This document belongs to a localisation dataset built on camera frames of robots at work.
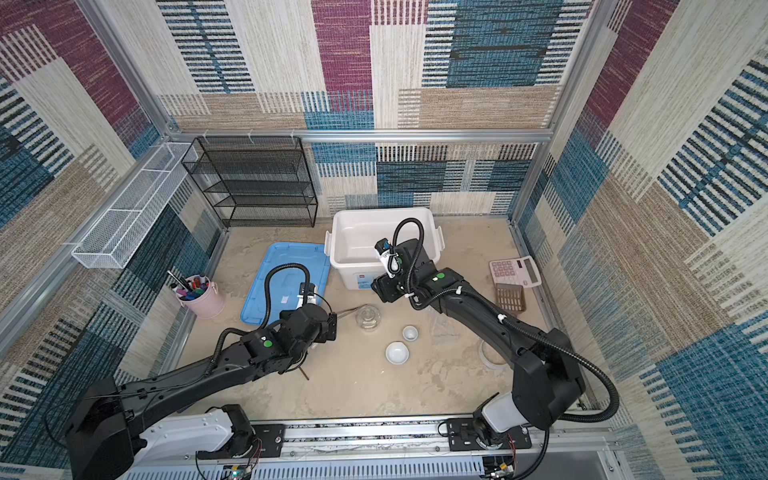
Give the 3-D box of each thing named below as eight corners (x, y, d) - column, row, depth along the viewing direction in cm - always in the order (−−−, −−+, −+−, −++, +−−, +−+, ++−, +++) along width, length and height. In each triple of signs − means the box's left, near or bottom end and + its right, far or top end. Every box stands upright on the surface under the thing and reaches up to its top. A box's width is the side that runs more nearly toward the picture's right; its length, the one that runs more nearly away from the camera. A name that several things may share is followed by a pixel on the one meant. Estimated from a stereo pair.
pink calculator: (494, 287, 101) (496, 283, 99) (487, 260, 108) (489, 256, 106) (540, 287, 101) (543, 283, 99) (530, 260, 108) (532, 256, 106)
